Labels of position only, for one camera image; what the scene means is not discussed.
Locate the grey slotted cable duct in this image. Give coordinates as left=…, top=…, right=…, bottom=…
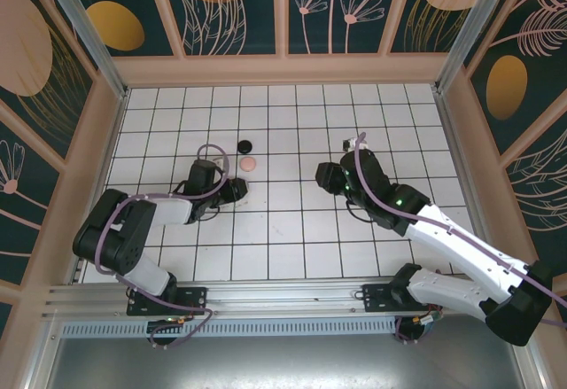
left=58, top=317, right=399, bottom=339

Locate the aluminium table edge strip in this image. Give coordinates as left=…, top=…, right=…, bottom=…
left=68, top=87, right=130, bottom=284
left=431, top=83, right=479, bottom=239

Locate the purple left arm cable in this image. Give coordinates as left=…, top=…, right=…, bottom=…
left=95, top=143, right=230, bottom=350

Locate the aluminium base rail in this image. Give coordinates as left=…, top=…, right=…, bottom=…
left=42, top=281, right=447, bottom=323

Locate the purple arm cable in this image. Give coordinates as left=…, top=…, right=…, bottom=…
left=353, top=131, right=567, bottom=345
left=95, top=143, right=230, bottom=350

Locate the grey metal sheet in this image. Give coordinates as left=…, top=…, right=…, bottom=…
left=24, top=333, right=548, bottom=389

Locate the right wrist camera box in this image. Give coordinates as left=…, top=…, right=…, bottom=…
left=341, top=136, right=367, bottom=154

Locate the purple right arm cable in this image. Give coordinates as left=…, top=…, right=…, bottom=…
left=353, top=131, right=567, bottom=345

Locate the aluminium corner post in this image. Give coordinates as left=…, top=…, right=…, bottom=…
left=35, top=0, right=130, bottom=100
left=433, top=0, right=520, bottom=94

